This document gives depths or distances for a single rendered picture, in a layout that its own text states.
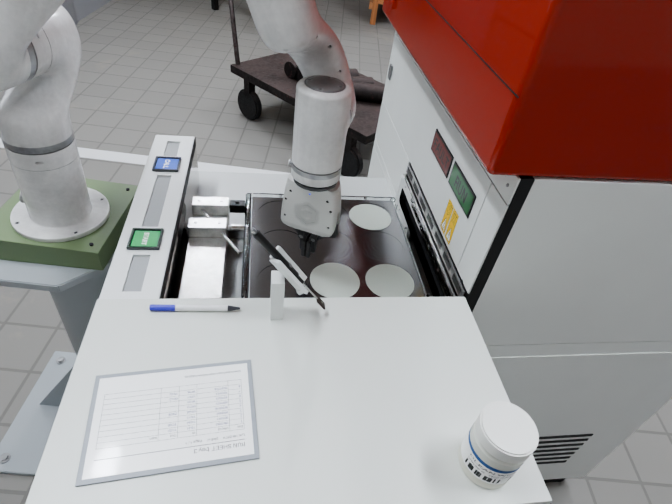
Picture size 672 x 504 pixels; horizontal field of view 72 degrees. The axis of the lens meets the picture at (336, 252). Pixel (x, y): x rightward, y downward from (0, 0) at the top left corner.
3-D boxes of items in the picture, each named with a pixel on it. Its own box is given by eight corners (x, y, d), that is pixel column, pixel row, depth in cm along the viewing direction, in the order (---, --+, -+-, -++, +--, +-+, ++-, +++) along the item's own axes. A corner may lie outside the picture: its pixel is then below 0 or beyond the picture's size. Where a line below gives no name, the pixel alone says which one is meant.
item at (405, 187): (400, 203, 125) (408, 173, 118) (448, 334, 93) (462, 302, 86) (394, 203, 124) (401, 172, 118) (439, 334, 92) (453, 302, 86)
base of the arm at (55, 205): (-9, 234, 94) (-45, 154, 82) (42, 182, 108) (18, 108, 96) (85, 249, 95) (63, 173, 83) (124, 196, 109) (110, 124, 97)
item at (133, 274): (199, 182, 126) (195, 135, 116) (169, 351, 85) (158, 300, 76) (163, 181, 124) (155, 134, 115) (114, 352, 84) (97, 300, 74)
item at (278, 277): (304, 304, 78) (310, 244, 70) (305, 322, 75) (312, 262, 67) (267, 304, 77) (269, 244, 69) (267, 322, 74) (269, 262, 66)
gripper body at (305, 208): (278, 174, 76) (276, 227, 84) (337, 191, 75) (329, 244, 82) (296, 154, 82) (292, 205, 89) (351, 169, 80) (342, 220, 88)
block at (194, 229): (227, 228, 104) (227, 217, 102) (226, 238, 101) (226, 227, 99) (190, 227, 102) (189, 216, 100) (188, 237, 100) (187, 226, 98)
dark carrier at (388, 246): (391, 202, 116) (392, 200, 116) (427, 306, 91) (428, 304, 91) (252, 198, 111) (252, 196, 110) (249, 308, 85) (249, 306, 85)
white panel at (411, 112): (381, 144, 154) (407, 14, 127) (455, 346, 94) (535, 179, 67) (371, 144, 153) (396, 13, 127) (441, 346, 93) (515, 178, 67)
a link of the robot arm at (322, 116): (302, 141, 81) (284, 167, 74) (308, 65, 72) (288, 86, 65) (348, 152, 80) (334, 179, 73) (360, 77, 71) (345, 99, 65)
